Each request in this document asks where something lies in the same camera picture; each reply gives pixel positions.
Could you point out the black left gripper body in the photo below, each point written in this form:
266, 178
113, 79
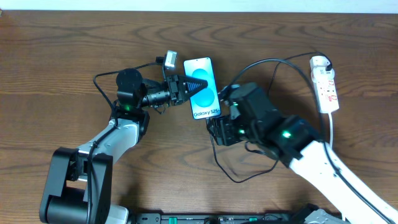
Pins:
174, 89

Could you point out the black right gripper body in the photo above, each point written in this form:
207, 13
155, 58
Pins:
219, 131

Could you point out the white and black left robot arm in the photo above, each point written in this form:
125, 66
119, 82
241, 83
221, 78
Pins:
79, 181

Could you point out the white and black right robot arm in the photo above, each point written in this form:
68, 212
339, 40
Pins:
293, 141

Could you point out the white power strip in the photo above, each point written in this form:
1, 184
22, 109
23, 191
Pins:
322, 76

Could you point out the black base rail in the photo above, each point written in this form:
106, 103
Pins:
308, 214

